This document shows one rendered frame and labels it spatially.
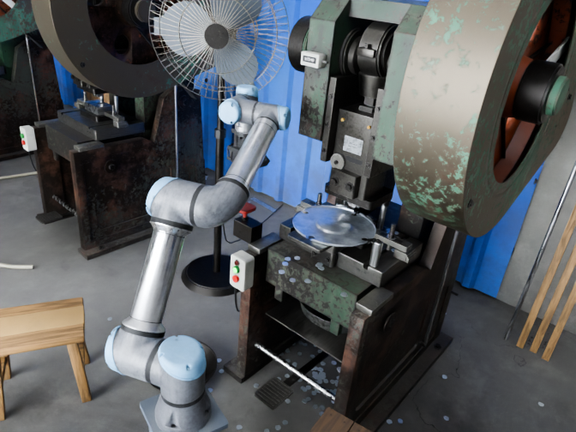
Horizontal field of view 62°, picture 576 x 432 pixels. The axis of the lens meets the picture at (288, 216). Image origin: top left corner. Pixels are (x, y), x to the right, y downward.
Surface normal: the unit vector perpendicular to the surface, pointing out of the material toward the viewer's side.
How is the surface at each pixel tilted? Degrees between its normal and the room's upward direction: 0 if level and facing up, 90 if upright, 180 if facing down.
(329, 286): 90
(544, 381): 0
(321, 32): 90
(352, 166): 90
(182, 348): 7
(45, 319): 0
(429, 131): 97
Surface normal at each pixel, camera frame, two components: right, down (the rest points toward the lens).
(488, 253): -0.65, 0.29
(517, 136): -0.18, -0.18
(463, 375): 0.09, -0.88
